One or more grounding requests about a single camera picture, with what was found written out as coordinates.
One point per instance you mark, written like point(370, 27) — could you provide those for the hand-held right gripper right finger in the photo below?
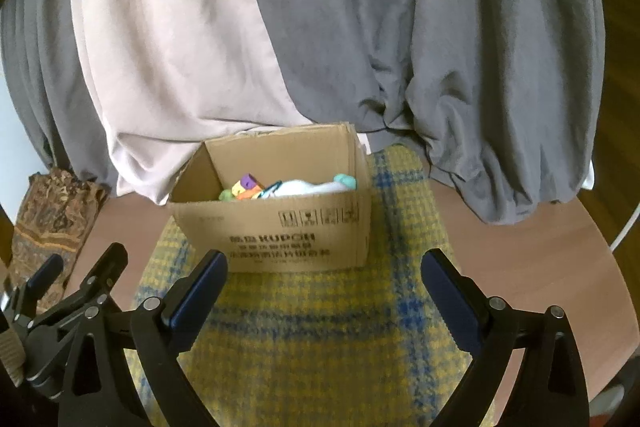
point(450, 302)

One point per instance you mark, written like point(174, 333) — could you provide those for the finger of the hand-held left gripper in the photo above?
point(102, 277)
point(42, 279)

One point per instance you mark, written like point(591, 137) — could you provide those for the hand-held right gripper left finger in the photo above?
point(200, 297)

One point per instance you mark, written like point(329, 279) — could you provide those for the brown cardboard box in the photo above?
point(280, 232)

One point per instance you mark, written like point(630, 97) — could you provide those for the multicoloured toy cube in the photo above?
point(247, 188)

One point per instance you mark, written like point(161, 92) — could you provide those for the white plush toy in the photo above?
point(300, 188)

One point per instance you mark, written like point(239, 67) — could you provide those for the teal toy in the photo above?
point(346, 181)

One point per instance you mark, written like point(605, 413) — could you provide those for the brown patterned cloth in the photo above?
point(50, 222)

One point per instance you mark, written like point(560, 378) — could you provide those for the yellow blue plaid mat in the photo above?
point(310, 347)

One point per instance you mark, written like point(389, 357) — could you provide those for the beige bed sheet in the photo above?
point(165, 32)

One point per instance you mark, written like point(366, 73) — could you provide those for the grey blanket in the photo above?
point(425, 32)

